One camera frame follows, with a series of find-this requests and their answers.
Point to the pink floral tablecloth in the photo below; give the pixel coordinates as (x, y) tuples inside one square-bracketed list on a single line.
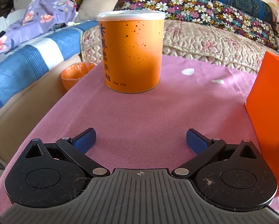
[(141, 114)]

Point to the orange speckled canister white lid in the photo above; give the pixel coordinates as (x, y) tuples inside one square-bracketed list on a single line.
[(132, 53)]

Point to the tan sofa seat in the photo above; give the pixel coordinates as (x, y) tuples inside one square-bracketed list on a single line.
[(25, 116)]

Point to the purple floral cloth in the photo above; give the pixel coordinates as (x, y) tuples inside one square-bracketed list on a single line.
[(39, 11)]

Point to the beige quilted blanket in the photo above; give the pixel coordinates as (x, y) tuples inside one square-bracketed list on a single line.
[(207, 42)]

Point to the orange waste bin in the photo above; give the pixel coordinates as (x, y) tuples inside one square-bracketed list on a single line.
[(75, 73)]

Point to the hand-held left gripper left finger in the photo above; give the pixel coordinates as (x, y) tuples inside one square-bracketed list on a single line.
[(85, 140)]

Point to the orange cardboard box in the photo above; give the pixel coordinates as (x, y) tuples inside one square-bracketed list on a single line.
[(272, 112)]

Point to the blue striped blanket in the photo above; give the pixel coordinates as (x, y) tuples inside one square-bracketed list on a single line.
[(25, 63)]

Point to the small black remote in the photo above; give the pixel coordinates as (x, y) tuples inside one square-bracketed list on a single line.
[(59, 25)]

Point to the beige pillow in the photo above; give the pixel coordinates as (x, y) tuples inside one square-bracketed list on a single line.
[(99, 3)]

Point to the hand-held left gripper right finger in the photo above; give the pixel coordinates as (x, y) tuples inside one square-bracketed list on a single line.
[(195, 142)]

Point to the long daisy print cushion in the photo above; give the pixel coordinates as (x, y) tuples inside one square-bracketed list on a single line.
[(167, 4)]

